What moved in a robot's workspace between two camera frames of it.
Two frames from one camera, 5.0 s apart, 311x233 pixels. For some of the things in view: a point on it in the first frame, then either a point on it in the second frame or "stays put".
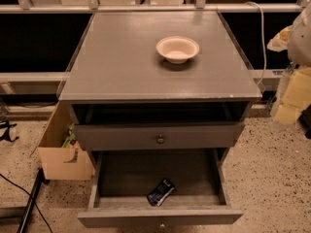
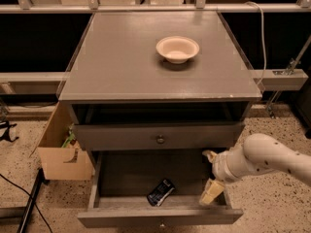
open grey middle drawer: (120, 181) stays put
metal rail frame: (22, 4) stays put
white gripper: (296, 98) → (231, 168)
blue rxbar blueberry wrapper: (159, 194) stays put
